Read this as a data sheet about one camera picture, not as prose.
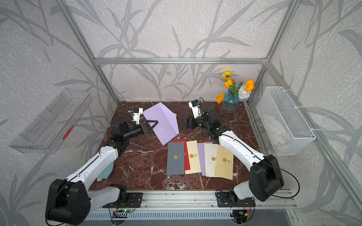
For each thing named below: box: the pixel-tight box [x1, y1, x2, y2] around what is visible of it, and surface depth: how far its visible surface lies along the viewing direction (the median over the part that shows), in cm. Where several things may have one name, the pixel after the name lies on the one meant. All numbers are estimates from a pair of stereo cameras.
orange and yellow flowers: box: [215, 71, 256, 105], surface depth 84 cm
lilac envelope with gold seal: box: [142, 102, 180, 146], surface depth 81 cm
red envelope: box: [170, 138, 191, 171], surface depth 91 cm
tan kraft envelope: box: [214, 144, 234, 181], surface depth 89 cm
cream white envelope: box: [204, 143, 219, 177], surface depth 91 cm
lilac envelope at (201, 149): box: [197, 141, 213, 177], surface depth 91 cm
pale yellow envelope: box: [184, 140, 202, 175], surface depth 91 cm
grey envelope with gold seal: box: [166, 141, 185, 176], surface depth 90 cm
